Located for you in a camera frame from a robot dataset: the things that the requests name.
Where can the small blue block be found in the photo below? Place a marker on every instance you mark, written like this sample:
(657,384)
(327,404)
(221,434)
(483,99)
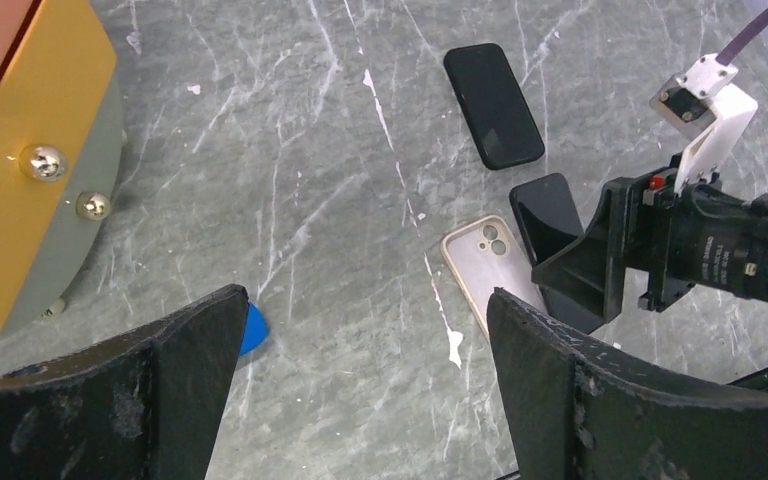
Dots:
(255,332)

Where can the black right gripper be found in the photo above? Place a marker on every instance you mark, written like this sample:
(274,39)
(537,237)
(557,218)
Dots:
(698,237)

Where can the small matte black phone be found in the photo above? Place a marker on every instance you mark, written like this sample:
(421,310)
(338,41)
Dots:
(499,119)

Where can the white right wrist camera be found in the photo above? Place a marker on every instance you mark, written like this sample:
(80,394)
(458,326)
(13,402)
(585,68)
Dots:
(706,107)

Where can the beige cylinder orange yellow front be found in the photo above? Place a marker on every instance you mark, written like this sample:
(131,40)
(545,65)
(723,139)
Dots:
(61,138)

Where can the black smartphone silver edge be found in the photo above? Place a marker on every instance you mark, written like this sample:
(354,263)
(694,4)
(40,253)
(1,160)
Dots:
(548,221)

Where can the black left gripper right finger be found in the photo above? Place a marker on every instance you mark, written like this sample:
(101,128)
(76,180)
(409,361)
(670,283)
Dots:
(578,408)

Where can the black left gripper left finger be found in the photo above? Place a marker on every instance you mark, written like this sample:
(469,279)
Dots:
(146,404)

